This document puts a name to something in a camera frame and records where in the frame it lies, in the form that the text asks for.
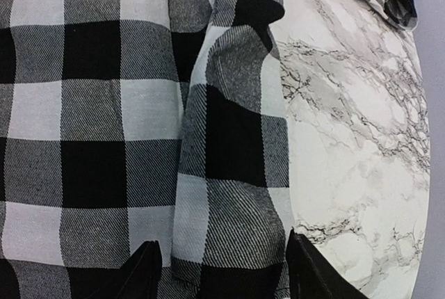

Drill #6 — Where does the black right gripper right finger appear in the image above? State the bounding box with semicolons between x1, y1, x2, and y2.
286;231;366;299

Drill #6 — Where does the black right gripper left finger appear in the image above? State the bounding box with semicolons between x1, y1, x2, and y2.
88;241;162;299

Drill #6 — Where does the black white checked shirt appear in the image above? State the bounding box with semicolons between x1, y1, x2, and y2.
0;0;418;299

